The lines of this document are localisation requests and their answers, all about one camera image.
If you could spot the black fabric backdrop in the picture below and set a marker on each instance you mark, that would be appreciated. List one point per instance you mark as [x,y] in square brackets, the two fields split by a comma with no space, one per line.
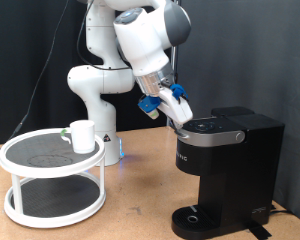
[3,66]

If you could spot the grey fabric backdrop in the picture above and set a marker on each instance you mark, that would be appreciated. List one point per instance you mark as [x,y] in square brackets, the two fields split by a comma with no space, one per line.
[283,66]

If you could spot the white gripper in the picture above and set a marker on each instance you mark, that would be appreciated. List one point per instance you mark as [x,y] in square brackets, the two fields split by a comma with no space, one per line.
[176,108]

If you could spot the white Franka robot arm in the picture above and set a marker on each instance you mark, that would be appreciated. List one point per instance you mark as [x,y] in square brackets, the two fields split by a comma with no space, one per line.
[96,80]

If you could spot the grey vertical metal pole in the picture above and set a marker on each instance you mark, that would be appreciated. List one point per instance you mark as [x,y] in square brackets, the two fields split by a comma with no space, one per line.
[168,122]

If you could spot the blue mounted wrist camera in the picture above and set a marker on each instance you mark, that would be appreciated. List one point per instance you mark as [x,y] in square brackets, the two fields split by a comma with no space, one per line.
[149,105]

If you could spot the white two-tier turntable rack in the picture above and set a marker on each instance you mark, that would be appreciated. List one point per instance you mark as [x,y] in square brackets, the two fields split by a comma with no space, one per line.
[40,150]

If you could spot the black Keurig coffee machine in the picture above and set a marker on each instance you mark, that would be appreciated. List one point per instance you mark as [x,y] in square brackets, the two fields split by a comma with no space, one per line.
[243,166]

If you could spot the white ceramic mug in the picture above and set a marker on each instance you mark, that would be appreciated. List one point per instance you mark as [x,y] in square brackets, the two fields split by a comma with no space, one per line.
[83,137]

